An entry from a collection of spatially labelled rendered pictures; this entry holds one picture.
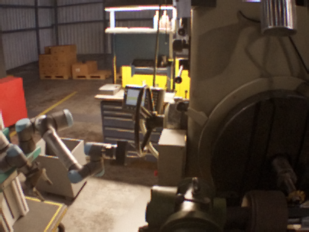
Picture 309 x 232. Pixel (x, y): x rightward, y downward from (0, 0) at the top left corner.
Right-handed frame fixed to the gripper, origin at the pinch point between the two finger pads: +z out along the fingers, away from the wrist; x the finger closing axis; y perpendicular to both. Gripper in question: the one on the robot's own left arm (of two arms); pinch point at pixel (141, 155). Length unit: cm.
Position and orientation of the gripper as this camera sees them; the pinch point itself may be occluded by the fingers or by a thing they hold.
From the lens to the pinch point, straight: 128.4
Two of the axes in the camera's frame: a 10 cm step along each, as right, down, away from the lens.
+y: 1.5, 1.4, 9.8
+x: -0.8, 9.9, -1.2
